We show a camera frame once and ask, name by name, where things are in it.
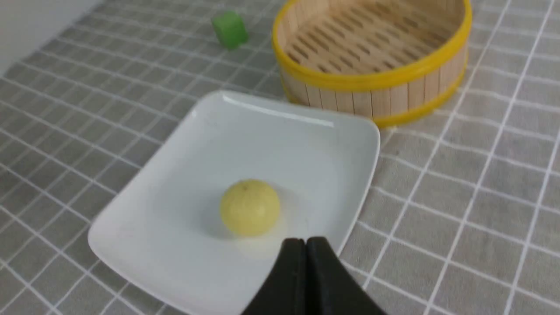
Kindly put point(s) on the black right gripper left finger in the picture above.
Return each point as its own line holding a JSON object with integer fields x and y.
{"x": 284, "y": 290}

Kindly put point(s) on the bamboo steamer basket yellow rim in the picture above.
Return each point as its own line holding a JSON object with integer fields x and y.
{"x": 391, "y": 61}

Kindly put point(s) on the yellow steamed bun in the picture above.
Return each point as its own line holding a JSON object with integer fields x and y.
{"x": 250, "y": 208}

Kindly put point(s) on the white square plate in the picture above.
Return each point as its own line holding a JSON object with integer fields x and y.
{"x": 201, "y": 224}

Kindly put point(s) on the green cube block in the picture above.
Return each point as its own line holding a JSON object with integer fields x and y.
{"x": 230, "y": 29}

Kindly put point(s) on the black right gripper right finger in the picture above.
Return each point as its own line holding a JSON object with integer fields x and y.
{"x": 330, "y": 289}

